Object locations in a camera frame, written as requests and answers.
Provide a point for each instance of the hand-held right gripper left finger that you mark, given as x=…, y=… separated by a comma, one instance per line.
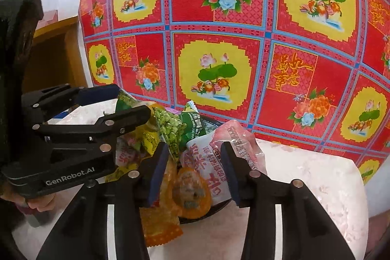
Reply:
x=158, y=168

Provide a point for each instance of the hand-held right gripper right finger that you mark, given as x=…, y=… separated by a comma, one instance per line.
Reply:
x=228, y=174

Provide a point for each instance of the orange jelly cup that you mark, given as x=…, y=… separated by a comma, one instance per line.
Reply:
x=190, y=190

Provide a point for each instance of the orange snack packet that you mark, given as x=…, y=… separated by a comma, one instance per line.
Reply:
x=158, y=226

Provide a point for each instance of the brown wooden cabinet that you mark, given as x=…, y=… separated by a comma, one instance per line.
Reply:
x=61, y=59

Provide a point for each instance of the red floral printed wall cloth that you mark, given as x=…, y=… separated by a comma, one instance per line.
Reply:
x=243, y=34

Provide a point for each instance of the green pea snack packet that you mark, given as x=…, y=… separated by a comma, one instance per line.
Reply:
x=170, y=126
x=125, y=101

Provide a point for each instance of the person's left hand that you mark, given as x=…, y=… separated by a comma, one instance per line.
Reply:
x=39, y=204

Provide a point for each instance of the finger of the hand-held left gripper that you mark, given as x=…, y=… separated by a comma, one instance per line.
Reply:
x=131, y=116
x=100, y=94

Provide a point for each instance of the pink box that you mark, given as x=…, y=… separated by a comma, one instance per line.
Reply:
x=48, y=19

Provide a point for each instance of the blue patterned plate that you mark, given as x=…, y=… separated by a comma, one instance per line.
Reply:
x=211, y=127

